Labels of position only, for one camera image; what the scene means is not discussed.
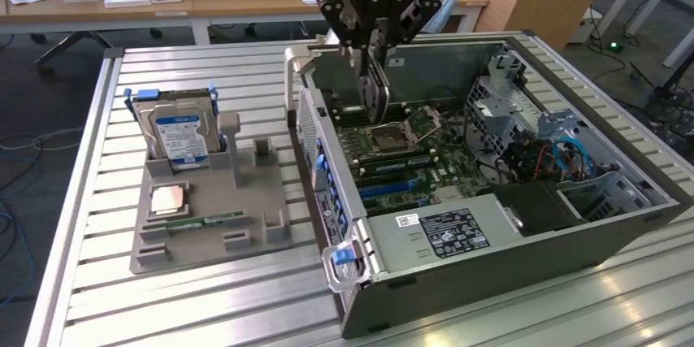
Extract black graphics card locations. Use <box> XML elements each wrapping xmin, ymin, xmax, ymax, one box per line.
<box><xmin>356</xmin><ymin>48</ymin><xmax>392</xmax><ymax>126</ymax></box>

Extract metal socket cover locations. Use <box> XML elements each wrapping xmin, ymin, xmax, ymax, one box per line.
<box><xmin>400</xmin><ymin>104</ymin><xmax>443</xmax><ymax>145</ymax></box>

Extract metal drive cage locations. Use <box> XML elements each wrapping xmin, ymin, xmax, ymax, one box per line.
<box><xmin>465</xmin><ymin>52</ymin><xmax>548</xmax><ymax>141</ymax></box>

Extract CPU socket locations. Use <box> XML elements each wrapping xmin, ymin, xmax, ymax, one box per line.
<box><xmin>367</xmin><ymin>123</ymin><xmax>419</xmax><ymax>157</ymax></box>

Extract white box with red button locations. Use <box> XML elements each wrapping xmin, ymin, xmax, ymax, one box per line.
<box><xmin>568</xmin><ymin>7</ymin><xmax>605</xmax><ymax>46</ymax></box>

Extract green motherboard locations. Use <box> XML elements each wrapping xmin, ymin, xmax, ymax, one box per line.
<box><xmin>324</xmin><ymin>90</ymin><xmax>505</xmax><ymax>219</ymax></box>

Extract hard disk with blue label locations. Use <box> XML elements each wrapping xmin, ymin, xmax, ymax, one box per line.
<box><xmin>122</xmin><ymin>83</ymin><xmax>221</xmax><ymax>168</ymax></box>

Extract blue expansion slot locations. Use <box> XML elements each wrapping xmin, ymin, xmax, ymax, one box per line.
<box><xmin>356</xmin><ymin>178</ymin><xmax>427</xmax><ymax>198</ymax></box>

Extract office chair base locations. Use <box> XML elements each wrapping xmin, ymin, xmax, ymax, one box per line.
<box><xmin>29</xmin><ymin>28</ymin><xmax>165</xmax><ymax>78</ymax></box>

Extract grey power supply unit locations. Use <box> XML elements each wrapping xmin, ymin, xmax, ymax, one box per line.
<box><xmin>365</xmin><ymin>194</ymin><xmax>524</xmax><ymax>275</ymax></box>

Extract copper-topped CPU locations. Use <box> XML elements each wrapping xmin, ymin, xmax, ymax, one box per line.
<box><xmin>149</xmin><ymin>185</ymin><xmax>188</xmax><ymax>215</ymax></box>

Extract green RAM stick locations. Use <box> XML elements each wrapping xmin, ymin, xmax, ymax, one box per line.
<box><xmin>142</xmin><ymin>210</ymin><xmax>245</xmax><ymax>232</ymax></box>

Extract blue case latch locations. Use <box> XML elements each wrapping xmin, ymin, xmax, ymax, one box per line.
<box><xmin>329</xmin><ymin>251</ymin><xmax>355</xmax><ymax>273</ymax></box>

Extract grey parts rack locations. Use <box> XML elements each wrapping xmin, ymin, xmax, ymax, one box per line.
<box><xmin>129</xmin><ymin>111</ymin><xmax>294</xmax><ymax>276</ymax></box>

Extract open grey PC case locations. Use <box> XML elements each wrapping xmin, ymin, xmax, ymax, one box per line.
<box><xmin>284</xmin><ymin>28</ymin><xmax>683</xmax><ymax>340</ymax></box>

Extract red wire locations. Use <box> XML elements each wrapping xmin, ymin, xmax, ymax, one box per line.
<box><xmin>532</xmin><ymin>145</ymin><xmax>565</xmax><ymax>178</ymax></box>

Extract blue wire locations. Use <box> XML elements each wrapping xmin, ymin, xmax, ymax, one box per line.
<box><xmin>549</xmin><ymin>135</ymin><xmax>596</xmax><ymax>181</ymax></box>

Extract black floor cables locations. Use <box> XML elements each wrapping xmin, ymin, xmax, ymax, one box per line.
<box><xmin>627</xmin><ymin>50</ymin><xmax>694</xmax><ymax>137</ymax></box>

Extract white floor cable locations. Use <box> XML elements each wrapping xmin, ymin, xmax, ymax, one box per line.
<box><xmin>0</xmin><ymin>127</ymin><xmax>84</xmax><ymax>152</ymax></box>

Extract blue floor cable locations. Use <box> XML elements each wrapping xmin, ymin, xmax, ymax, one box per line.
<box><xmin>0</xmin><ymin>147</ymin><xmax>44</xmax><ymax>308</ymax></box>

